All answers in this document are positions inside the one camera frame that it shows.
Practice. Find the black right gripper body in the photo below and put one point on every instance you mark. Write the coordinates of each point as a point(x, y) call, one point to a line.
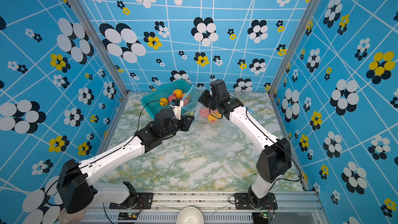
point(209, 101)

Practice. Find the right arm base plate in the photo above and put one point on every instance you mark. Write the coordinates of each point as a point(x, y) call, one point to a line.
point(249, 201)

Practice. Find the yellow round peach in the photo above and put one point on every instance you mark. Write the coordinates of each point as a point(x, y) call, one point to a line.
point(163, 102)

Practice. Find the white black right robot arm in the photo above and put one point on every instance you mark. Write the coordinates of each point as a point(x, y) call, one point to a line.
point(275, 154)

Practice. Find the teal plastic mesh basket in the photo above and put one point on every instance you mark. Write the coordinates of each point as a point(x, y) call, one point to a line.
point(151, 101)

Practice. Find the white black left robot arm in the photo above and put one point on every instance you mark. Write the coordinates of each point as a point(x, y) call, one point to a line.
point(78, 184)

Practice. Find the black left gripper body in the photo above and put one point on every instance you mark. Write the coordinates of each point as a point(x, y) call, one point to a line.
point(176, 127)

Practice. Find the yellow orange peach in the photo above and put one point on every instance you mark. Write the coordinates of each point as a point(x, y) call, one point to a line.
point(212, 119)

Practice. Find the pink peach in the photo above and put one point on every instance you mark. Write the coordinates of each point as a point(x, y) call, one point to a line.
point(204, 112)

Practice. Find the yellow red peach top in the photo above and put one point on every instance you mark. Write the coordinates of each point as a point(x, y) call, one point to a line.
point(178, 93)

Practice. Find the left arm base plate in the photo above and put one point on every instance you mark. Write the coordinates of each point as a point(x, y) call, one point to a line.
point(139, 201)

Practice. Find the white bowl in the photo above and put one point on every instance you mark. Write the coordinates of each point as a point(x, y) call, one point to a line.
point(190, 215)

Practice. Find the aluminium front rail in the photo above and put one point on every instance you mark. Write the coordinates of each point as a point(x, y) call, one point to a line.
point(299, 207)

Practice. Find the clear zip bag blue zipper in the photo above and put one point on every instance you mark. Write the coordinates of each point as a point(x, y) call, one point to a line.
point(193, 107)

